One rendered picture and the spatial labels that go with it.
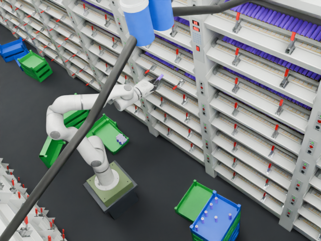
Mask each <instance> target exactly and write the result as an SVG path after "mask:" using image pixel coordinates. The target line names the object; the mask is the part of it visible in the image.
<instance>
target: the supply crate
mask: <svg viewBox="0 0 321 241"><path fill-rule="evenodd" d="M215 197H217V198H218V203H217V204H216V203H215ZM210 203H212V204H213V209H210ZM205 211H207V213H208V217H206V216H205V213H204V212H205ZM240 211H241V205H240V204H238V205H237V204H235V203H233V202H232V201H230V200H228V199H226V198H224V197H223V196H221V195H219V194H217V193H216V191H213V194H212V196H211V197H210V199H209V200H208V202H207V203H206V205H205V206H204V208H203V209H202V211H201V212H200V214H199V215H198V217H197V218H196V220H195V221H194V223H193V224H192V225H190V231H191V232H192V233H193V234H195V235H196V236H198V237H199V238H201V239H203V240H204V241H223V239H224V238H225V236H226V234H227V233H228V231H229V229H230V228H231V226H232V224H233V223H234V221H235V219H236V218H237V216H238V214H239V213H240ZM229 213H231V214H232V218H231V220H229ZM215 216H217V219H218V222H215V219H214V217H215ZM202 217H203V218H204V224H202V220H201V218H202ZM196 225H198V228H199V231H196V228H195V226H196Z"/></svg>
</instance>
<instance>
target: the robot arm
mask: <svg viewBox="0 0 321 241"><path fill-rule="evenodd" d="M157 84H159V79H157V80H156V77H155V78H154V79H152V80H149V81H146V80H142V81H140V82H139V83H137V84H136V85H135V86H134V87H132V86H131V85H115V86H114V88H113V90H112V91H111V93H110V95H109V97H108V99H107V101H106V103H105V105H104V106H103V108H104V107H105V106H106V104H107V103H108V101H109V100H111V99H112V98H115V97H117V98H115V99H114V101H113V102H114V105H115V107H116V108H117V109H118V110H119V111H123V110H124V109H126V108H127V107H129V106H130V105H132V104H134V103H135V102H137V101H138V100H140V99H141V98H142V97H145V96H147V95H149V94H151V93H152V92H153V91H155V90H157V88H156V85H157ZM98 95H99V94H84V95H65V96H60V97H58V98H57V99H56V100H55V101H54V103H53V104H52V105H51V106H49V107H48V109H47V113H46V131H47V134H48V136H49V137H50V138H52V139H53V140H66V141H68V142H70V140H71V139H72V137H73V136H74V135H75V133H76V132H77V131H78V129H77V128H75V127H68V128H66V127H65V125H64V113H67V112H69V111H72V110H91V108H92V106H93V104H94V102H95V101H96V99H97V97H98ZM77 150H78V151H79V153H80V154H81V156H82V157H83V159H84V160H85V161H86V162H87V163H88V164H89V165H90V166H92V168H93V170H94V172H95V174H96V177H95V185H96V187H97V188H98V189H99V190H102V191H108V190H111V189H113V188H114V187H115V186H116V185H117V184H118V182H119V175H118V173H117V172H116V171H115V170H113V169H111V167H110V165H109V162H108V160H107V155H106V151H105V148H104V144H103V142H102V140H101V139H100V138H99V137H98V136H90V137H89V138H87V137H86V136H85V138H84V139H83V140H82V141H81V143H80V144H79V146H78V147H77Z"/></svg>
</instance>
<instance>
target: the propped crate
mask: <svg viewBox="0 0 321 241"><path fill-rule="evenodd" d="M92 134H93V135H94V136H98V137H99V138H100V139H101V140H102V142H103V144H104V146H105V147H106V148H107V149H108V150H109V151H110V152H111V153H112V154H113V155H115V154H116V153H117V152H118V151H119V150H120V149H121V148H123V147H124V146H125V145H126V144H127V143H128V142H129V138H128V137H126V136H125V135H124V134H123V133H122V132H121V131H120V130H119V129H118V128H117V127H116V126H115V125H114V124H112V123H111V122H110V121H109V119H106V121H105V122H104V123H103V124H101V125H100V126H99V127H98V128H97V129H95V130H93V131H92ZM119 134H123V136H125V138H126V139H127V141H126V142H125V143H124V144H123V145H121V144H119V142H117V139H116V136H118V135H119Z"/></svg>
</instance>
